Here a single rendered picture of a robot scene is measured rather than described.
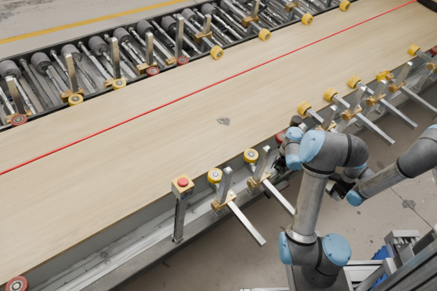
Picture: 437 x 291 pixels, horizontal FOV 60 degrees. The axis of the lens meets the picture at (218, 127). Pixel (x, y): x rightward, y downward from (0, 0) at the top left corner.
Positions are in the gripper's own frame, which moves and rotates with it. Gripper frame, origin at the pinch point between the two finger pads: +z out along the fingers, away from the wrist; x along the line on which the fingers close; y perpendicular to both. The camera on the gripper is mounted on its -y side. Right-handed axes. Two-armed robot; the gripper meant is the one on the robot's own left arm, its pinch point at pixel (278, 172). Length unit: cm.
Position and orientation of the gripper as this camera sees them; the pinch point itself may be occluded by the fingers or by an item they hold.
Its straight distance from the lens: 202.7
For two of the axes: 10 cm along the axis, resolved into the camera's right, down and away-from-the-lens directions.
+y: -5.4, 5.8, -6.1
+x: 8.3, 4.7, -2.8
